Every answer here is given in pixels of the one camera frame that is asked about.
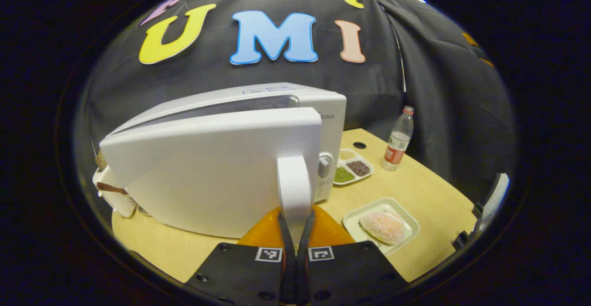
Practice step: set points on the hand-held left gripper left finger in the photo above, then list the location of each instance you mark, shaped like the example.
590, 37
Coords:
249, 278

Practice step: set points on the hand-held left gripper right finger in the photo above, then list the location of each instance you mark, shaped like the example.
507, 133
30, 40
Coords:
341, 278

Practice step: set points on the breaded food patty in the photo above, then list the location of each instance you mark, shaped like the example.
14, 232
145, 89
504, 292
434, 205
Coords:
383, 227

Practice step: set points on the white microwave oven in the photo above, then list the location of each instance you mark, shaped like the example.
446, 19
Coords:
208, 167

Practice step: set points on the cream rectangular tray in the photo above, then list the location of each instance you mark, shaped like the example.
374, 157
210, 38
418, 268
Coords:
411, 225

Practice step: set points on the divided dish of beans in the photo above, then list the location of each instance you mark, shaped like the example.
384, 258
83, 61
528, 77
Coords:
353, 167

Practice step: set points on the red label water bottle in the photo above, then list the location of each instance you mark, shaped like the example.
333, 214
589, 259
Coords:
397, 144

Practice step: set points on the white toaster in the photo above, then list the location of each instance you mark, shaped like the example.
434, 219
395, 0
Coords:
111, 197

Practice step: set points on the black backdrop cloth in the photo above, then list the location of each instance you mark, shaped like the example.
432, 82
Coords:
415, 66

